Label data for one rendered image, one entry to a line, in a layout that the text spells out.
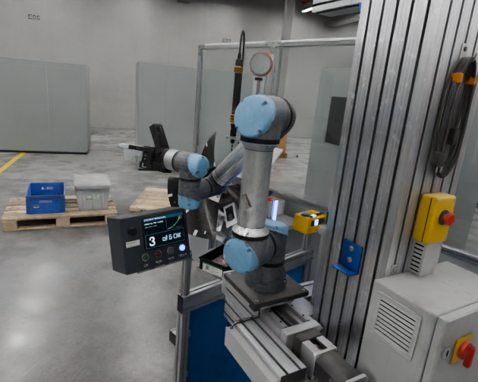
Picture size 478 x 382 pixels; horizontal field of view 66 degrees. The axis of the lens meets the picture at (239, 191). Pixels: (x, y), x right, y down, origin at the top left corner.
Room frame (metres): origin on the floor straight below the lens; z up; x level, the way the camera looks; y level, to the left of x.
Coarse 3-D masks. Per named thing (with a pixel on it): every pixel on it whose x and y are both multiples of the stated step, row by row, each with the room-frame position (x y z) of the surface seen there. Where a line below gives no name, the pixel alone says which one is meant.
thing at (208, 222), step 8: (200, 200) 1.95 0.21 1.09; (208, 200) 1.95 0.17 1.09; (200, 208) 1.91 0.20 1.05; (208, 208) 1.92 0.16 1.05; (216, 208) 1.94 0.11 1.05; (192, 216) 1.88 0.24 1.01; (200, 216) 1.89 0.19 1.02; (208, 216) 1.90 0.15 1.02; (216, 216) 1.91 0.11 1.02; (192, 224) 1.85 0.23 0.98; (200, 224) 1.86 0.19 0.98; (208, 224) 1.86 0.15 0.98; (216, 224) 1.87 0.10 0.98; (192, 232) 1.83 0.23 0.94; (200, 232) 1.83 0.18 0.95; (208, 232) 1.83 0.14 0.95
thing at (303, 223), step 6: (312, 210) 2.00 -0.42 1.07; (294, 216) 1.91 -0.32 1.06; (300, 216) 1.88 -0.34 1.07; (306, 216) 1.88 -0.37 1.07; (318, 216) 1.90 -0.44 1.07; (324, 216) 1.94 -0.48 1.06; (294, 222) 1.90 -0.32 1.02; (300, 222) 1.88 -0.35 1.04; (306, 222) 1.85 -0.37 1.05; (294, 228) 1.90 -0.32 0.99; (300, 228) 1.87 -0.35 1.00; (306, 228) 1.85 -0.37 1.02; (312, 228) 1.87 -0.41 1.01; (318, 228) 1.91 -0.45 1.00
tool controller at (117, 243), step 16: (160, 208) 1.32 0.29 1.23; (176, 208) 1.28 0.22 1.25; (112, 224) 1.16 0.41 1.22; (128, 224) 1.14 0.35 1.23; (144, 224) 1.17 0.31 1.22; (160, 224) 1.21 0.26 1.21; (176, 224) 1.26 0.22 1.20; (112, 240) 1.16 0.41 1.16; (128, 240) 1.12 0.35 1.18; (144, 240) 1.16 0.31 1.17; (160, 240) 1.20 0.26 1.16; (176, 240) 1.24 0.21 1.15; (112, 256) 1.16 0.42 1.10; (128, 256) 1.11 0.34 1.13; (160, 256) 1.18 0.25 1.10; (176, 256) 1.23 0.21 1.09; (128, 272) 1.09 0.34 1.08
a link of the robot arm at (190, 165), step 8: (176, 152) 1.24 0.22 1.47; (184, 152) 1.23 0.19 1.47; (176, 160) 1.22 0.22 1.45; (184, 160) 1.20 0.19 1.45; (192, 160) 1.18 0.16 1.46; (200, 160) 1.18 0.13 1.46; (176, 168) 1.22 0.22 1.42; (184, 168) 1.19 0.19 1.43; (192, 168) 1.17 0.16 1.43; (200, 168) 1.18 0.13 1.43; (208, 168) 1.22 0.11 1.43; (184, 176) 1.19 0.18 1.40; (192, 176) 1.19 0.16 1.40; (200, 176) 1.19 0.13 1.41
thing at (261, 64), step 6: (258, 54) 2.66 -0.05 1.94; (264, 54) 2.65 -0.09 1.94; (252, 60) 2.67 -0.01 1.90; (258, 60) 2.66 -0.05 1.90; (264, 60) 2.65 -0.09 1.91; (270, 60) 2.65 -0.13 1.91; (252, 66) 2.67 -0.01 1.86; (258, 66) 2.66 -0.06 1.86; (264, 66) 2.65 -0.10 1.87; (270, 66) 2.65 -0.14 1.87; (252, 72) 2.69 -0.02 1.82; (258, 72) 2.66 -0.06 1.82; (264, 72) 2.65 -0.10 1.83
